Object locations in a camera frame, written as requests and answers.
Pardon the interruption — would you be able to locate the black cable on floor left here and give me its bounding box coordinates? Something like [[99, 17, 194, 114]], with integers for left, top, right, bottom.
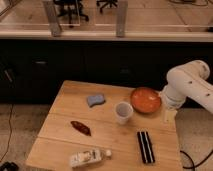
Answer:
[[0, 103, 15, 164]]

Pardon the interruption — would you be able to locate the black cable on floor right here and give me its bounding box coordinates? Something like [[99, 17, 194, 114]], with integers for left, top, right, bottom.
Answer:
[[179, 148, 213, 170]]

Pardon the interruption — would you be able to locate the orange bowl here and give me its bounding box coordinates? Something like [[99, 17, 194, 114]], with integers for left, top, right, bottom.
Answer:
[[130, 87, 161, 113]]

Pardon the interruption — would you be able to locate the white paper cup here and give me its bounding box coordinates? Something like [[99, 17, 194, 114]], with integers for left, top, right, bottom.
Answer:
[[115, 101, 133, 125]]

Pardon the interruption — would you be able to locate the black office chair left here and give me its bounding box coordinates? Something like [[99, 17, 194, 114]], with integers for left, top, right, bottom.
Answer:
[[53, 0, 89, 25]]

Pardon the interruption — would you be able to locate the black cabinet front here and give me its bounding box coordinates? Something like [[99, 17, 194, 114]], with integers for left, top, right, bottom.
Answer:
[[0, 39, 213, 103]]

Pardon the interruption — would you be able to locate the black office chair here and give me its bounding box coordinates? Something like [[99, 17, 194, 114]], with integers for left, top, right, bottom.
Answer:
[[53, 0, 89, 25], [96, 0, 118, 13]]

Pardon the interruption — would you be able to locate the grey metal post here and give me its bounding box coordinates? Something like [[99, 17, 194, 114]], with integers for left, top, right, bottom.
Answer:
[[43, 0, 62, 37], [116, 0, 128, 37]]

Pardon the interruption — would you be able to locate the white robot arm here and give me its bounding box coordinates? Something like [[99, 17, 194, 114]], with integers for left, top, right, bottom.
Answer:
[[160, 60, 213, 114]]

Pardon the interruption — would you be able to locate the black office chair right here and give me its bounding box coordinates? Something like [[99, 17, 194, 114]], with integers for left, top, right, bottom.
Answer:
[[96, 0, 118, 13]]

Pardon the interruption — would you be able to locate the grey metal post right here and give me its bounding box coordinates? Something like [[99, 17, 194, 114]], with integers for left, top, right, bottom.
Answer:
[[116, 0, 128, 37]]

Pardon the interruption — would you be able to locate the black cable on floor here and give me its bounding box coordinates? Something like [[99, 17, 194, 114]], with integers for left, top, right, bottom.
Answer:
[[179, 148, 213, 170], [0, 103, 15, 164]]

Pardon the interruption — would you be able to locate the grey metal post left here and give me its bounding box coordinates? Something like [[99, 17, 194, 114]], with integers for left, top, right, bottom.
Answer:
[[43, 0, 62, 37]]

